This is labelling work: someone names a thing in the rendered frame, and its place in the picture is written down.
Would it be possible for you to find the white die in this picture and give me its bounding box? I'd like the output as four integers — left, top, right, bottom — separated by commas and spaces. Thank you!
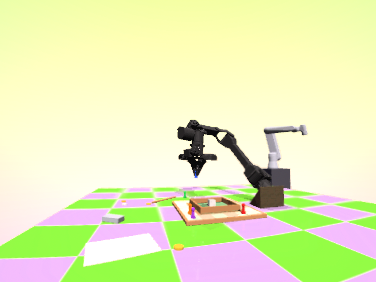
208, 199, 216, 207

